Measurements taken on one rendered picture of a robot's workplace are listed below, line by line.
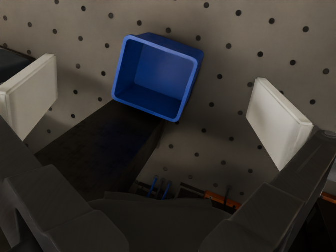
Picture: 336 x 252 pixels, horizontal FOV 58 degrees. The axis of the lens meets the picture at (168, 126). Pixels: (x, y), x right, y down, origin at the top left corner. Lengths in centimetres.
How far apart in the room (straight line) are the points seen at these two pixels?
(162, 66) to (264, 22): 17
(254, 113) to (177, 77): 33
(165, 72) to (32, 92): 37
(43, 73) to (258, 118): 13
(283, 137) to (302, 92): 36
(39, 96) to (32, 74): 1
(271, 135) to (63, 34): 47
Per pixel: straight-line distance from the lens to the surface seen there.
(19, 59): 62
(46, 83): 19
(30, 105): 17
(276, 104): 17
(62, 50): 59
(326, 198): 59
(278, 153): 17
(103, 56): 56
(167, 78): 52
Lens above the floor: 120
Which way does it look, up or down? 65 degrees down
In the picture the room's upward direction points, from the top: 147 degrees counter-clockwise
